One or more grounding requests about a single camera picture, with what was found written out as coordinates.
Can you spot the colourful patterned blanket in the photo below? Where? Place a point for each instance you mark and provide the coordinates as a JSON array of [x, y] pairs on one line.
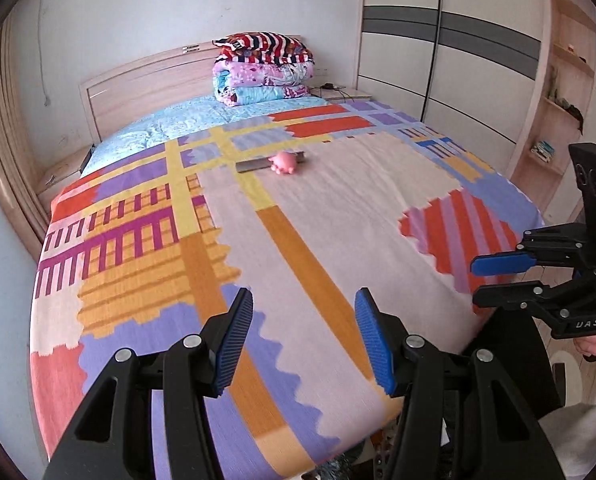
[[328, 220]]

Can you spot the stack of books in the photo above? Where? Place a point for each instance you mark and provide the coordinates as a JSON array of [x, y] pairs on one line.
[[542, 151]]

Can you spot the wooden nightstand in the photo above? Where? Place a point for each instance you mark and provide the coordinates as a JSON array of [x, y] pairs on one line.
[[355, 94], [63, 170]]

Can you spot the blue folded quilt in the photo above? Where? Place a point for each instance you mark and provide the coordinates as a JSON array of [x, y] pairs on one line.
[[258, 95]]

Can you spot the pink folded quilt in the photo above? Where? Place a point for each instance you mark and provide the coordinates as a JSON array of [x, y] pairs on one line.
[[258, 74]]

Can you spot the pink toy pig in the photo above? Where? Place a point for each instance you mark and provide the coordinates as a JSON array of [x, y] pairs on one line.
[[284, 161]]

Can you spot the white curved object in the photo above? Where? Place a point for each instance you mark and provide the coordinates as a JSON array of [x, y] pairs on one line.
[[570, 375]]

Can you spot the wooden headboard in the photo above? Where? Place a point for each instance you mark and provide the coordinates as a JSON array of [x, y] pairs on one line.
[[143, 80]]

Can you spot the person's grey jacket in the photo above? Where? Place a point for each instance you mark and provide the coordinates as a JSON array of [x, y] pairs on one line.
[[572, 440]]

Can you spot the striped folded quilt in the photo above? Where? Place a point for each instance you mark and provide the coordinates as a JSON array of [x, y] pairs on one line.
[[263, 47]]

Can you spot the grey metal bar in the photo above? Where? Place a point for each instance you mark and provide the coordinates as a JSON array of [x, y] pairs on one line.
[[250, 165]]

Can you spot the person's right hand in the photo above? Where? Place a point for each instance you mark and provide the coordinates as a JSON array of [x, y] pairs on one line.
[[586, 347]]

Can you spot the wooden open shelf unit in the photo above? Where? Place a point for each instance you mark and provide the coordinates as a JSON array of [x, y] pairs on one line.
[[532, 110]]

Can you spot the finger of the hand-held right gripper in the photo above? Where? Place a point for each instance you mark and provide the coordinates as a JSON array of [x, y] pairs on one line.
[[502, 296], [500, 264]]

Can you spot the wooden trim panel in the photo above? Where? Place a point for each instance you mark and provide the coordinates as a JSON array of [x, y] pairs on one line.
[[8, 135]]

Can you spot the white sliding-door wardrobe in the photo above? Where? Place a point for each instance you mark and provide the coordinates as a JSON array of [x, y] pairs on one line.
[[402, 60]]

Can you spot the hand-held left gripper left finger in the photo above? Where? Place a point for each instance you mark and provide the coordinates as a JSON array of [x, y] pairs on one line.
[[235, 335]]

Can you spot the light blue bed quilt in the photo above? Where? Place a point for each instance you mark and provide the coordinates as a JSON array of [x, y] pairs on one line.
[[148, 130]]

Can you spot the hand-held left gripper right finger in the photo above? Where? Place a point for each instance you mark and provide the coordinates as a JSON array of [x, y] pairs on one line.
[[372, 340]]

